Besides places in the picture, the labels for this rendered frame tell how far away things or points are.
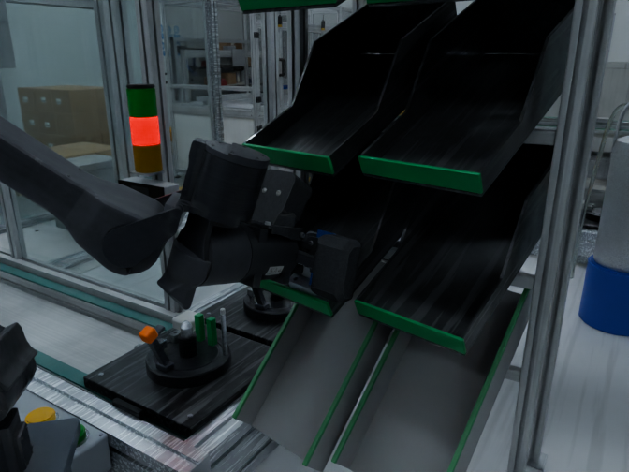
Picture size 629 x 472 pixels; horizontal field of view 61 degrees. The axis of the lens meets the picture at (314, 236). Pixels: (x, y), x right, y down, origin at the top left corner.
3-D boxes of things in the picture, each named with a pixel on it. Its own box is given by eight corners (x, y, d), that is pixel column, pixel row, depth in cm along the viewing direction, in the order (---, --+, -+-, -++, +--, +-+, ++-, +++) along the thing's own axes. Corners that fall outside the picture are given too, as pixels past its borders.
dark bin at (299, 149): (333, 178, 54) (313, 112, 50) (248, 161, 62) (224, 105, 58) (461, 55, 68) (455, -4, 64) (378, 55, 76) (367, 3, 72)
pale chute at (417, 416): (443, 528, 57) (430, 523, 53) (346, 467, 65) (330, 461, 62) (537, 299, 64) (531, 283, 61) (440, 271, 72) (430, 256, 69)
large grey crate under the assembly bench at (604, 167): (624, 182, 522) (629, 159, 515) (558, 175, 553) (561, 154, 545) (627, 174, 555) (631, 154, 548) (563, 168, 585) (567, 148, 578)
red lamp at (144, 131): (145, 146, 95) (141, 118, 93) (125, 144, 97) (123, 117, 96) (166, 142, 99) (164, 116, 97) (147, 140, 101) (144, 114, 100)
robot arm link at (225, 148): (97, 261, 44) (128, 124, 41) (123, 230, 52) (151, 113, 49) (230, 296, 46) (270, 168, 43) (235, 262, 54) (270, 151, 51)
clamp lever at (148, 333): (165, 369, 84) (146, 337, 79) (155, 365, 85) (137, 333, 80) (180, 352, 86) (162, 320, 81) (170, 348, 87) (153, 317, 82)
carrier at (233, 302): (293, 358, 95) (292, 294, 91) (195, 324, 107) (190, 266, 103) (356, 306, 115) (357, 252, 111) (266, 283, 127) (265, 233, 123)
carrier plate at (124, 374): (191, 440, 75) (190, 427, 74) (84, 387, 87) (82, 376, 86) (287, 361, 94) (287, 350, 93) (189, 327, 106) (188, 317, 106)
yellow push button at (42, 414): (36, 438, 75) (35, 427, 74) (21, 429, 77) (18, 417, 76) (63, 422, 78) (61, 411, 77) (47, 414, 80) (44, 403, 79)
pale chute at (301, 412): (323, 473, 64) (304, 466, 61) (250, 425, 72) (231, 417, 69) (420, 273, 72) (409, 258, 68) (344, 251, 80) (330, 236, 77)
